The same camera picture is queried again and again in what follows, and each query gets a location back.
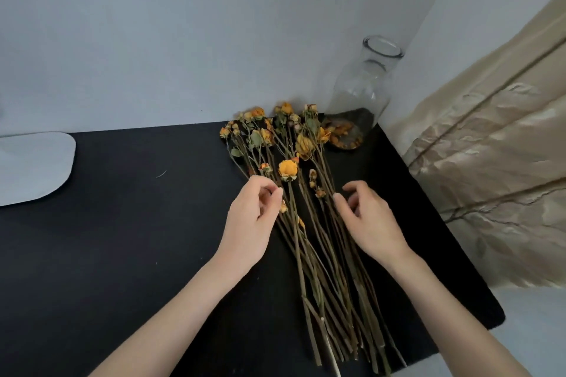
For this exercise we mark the person's left hand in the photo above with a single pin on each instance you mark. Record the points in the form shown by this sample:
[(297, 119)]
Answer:
[(250, 222)]

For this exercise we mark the person's right hand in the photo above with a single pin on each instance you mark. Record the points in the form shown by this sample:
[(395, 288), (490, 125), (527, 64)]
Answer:
[(376, 226)]

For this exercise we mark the clear glass vase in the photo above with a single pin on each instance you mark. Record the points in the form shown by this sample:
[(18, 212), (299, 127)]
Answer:
[(362, 80)]

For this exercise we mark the person's left forearm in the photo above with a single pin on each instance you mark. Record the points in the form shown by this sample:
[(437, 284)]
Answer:
[(177, 328)]

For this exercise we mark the person's right forearm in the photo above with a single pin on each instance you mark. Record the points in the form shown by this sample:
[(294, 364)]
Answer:
[(455, 328)]

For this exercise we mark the pile of dried orange petals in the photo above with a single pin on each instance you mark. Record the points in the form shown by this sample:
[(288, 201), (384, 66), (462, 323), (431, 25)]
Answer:
[(349, 131)]

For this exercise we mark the black table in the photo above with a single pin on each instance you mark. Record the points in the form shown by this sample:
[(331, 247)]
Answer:
[(110, 257)]

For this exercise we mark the beige embroidered curtain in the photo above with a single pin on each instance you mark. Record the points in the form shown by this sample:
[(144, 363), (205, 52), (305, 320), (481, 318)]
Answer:
[(508, 147)]

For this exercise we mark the white standing mirror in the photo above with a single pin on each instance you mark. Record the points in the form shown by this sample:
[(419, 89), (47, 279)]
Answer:
[(31, 169)]

